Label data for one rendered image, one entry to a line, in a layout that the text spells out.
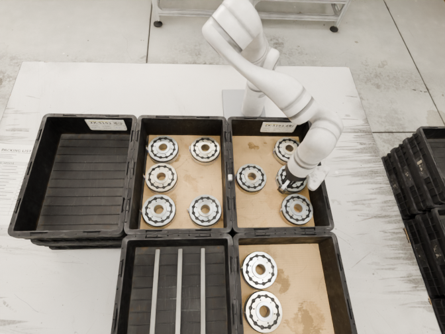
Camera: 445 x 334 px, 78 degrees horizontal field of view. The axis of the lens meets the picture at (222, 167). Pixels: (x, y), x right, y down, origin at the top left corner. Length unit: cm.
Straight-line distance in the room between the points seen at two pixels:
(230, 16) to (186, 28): 222
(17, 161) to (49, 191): 31
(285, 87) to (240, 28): 15
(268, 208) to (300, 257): 18
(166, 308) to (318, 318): 43
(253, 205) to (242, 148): 22
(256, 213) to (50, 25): 257
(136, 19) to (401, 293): 274
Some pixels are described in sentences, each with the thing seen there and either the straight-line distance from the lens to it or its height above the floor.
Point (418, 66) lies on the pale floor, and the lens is 319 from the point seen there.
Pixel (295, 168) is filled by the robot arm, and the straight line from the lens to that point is 78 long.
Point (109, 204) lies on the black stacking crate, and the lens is 95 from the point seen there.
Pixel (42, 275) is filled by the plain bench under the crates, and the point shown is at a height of 70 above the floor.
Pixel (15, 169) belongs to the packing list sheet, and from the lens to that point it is 130.
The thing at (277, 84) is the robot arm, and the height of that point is 126.
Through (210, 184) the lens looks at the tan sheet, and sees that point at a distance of 93.
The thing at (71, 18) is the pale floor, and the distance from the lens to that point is 307.
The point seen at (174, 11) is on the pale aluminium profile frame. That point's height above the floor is 14.
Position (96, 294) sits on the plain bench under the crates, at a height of 70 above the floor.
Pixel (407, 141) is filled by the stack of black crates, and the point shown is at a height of 49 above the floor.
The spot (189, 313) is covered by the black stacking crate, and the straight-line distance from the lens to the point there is 87.
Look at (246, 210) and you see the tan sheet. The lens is 91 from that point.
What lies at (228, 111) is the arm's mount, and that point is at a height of 73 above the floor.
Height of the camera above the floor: 169
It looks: 64 degrees down
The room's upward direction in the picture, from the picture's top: 10 degrees clockwise
